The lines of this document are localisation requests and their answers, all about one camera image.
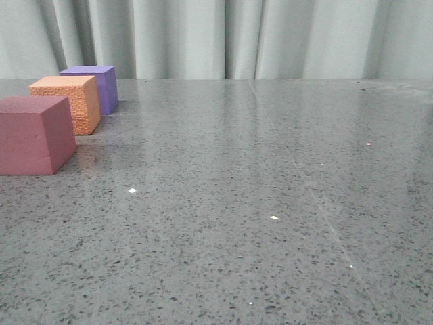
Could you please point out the pale green curtain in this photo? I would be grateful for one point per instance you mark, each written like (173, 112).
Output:
(220, 39)

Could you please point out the purple foam cube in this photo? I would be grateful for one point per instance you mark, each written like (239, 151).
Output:
(106, 84)

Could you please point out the orange foam cube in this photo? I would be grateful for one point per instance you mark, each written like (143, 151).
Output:
(82, 94)

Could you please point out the red foam cube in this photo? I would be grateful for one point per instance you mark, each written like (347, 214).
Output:
(37, 135)

